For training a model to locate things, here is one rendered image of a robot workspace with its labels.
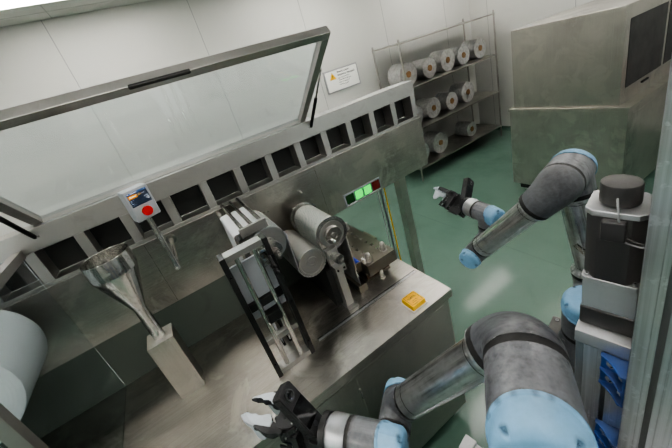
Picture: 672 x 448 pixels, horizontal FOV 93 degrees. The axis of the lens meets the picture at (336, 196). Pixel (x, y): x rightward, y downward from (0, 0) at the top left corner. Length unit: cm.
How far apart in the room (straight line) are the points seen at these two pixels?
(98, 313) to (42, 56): 266
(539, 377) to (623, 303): 35
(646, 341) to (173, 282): 146
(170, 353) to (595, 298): 128
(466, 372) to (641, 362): 29
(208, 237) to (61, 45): 266
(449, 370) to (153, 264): 119
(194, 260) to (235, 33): 287
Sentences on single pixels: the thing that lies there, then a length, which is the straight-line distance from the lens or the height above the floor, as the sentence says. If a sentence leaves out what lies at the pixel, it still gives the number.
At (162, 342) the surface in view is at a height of 117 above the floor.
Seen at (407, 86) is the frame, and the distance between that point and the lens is 191.
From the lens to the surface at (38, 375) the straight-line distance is 130.
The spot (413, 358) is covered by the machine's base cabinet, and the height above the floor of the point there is 67.
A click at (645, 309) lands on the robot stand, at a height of 141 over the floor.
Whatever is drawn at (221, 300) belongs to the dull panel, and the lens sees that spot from 164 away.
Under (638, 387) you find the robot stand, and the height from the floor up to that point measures 122.
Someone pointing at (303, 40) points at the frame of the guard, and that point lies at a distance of 113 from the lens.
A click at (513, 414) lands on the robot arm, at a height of 146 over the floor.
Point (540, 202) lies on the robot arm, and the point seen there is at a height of 138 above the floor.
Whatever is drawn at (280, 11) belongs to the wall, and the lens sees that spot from 416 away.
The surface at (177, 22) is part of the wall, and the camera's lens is 385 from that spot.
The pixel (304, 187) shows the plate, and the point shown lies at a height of 136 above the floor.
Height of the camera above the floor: 190
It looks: 23 degrees down
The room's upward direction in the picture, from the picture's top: 17 degrees counter-clockwise
